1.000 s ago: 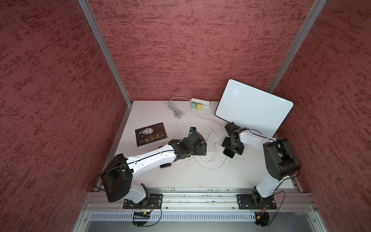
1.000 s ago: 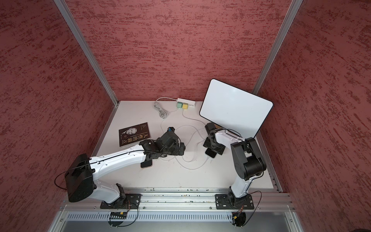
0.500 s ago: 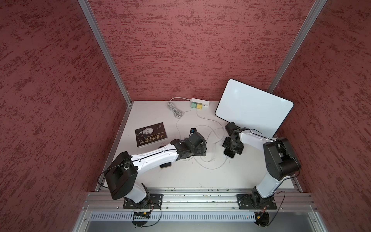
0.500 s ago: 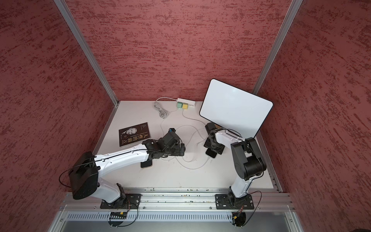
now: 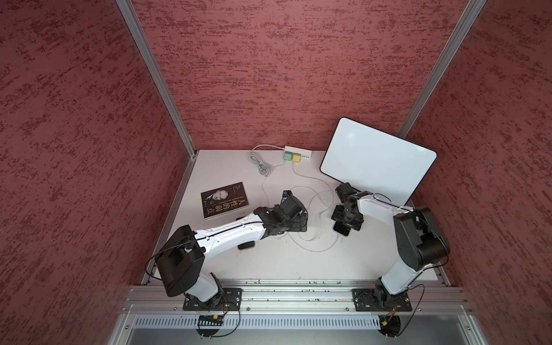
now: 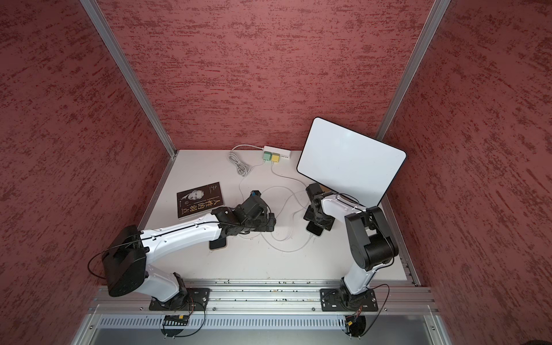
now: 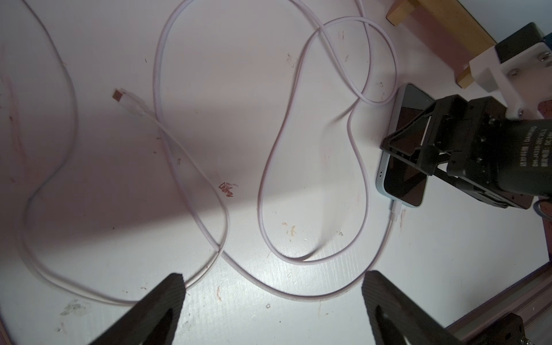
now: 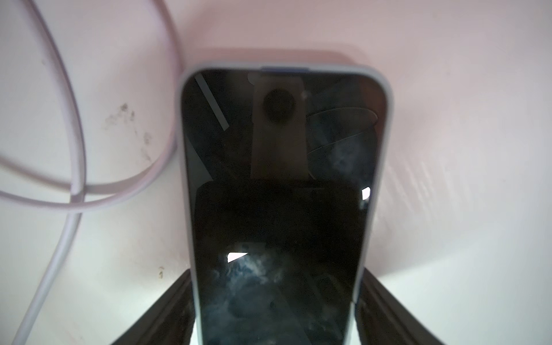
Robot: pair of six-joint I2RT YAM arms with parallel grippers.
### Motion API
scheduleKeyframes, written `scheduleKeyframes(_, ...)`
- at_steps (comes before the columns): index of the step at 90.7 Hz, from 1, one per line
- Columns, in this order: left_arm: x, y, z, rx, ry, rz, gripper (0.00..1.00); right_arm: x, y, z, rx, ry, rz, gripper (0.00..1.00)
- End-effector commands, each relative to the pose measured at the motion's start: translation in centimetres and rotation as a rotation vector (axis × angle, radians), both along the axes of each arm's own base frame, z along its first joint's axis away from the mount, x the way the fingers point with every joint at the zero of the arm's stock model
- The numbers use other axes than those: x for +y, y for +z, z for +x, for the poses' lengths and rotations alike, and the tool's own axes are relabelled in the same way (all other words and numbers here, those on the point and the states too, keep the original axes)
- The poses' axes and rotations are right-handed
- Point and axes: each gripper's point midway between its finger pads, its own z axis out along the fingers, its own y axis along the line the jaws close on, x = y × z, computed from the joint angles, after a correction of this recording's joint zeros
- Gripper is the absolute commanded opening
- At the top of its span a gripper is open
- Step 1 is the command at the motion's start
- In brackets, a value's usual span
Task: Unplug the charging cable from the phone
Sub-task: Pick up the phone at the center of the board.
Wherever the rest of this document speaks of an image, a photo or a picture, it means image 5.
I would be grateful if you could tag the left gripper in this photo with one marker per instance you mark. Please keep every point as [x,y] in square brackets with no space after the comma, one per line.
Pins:
[295,226]

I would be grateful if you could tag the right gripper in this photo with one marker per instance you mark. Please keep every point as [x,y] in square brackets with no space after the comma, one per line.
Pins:
[337,214]

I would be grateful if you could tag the green-edged black phone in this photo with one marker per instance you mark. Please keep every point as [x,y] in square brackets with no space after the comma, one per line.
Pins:
[342,228]

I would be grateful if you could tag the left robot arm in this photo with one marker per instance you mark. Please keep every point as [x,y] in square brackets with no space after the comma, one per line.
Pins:
[181,259]

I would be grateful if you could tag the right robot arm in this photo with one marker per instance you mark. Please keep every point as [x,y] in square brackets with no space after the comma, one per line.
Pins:
[420,241]

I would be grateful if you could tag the white board tablet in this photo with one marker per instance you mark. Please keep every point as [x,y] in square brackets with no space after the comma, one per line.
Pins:
[375,161]

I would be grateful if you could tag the white power strip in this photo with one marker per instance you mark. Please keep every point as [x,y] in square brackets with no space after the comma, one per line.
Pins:
[304,153]

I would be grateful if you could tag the dark book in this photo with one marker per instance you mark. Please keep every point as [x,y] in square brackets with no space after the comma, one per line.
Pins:
[225,199]

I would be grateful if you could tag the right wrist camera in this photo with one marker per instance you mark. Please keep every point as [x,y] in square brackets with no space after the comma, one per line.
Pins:
[344,191]

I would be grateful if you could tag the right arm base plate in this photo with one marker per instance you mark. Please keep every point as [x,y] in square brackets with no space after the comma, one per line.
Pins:
[376,300]

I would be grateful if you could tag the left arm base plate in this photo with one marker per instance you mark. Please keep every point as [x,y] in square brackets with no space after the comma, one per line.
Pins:
[229,299]

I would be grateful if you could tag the aluminium rail frame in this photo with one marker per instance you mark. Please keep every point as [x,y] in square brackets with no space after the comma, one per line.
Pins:
[296,305]

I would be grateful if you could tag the right corner aluminium post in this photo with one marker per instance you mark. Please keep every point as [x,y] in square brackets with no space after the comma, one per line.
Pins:
[453,44]

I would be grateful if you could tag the corner aluminium post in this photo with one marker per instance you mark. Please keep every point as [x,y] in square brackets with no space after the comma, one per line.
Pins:
[132,21]
[453,44]

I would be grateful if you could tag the left corner aluminium post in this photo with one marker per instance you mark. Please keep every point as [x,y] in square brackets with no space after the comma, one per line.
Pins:
[132,21]

